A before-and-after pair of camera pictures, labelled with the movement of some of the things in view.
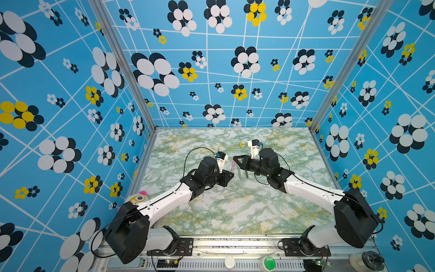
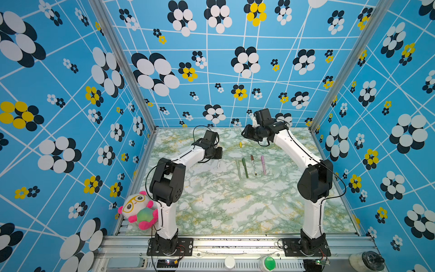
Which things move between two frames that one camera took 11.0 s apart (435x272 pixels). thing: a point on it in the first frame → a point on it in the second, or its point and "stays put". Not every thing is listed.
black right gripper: [246, 162] → [248, 129]
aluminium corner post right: [380, 11] stays put
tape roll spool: [366, 261] stays put
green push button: [268, 263] stays put
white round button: [229, 262] stays put
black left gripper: [224, 175] → [218, 156]
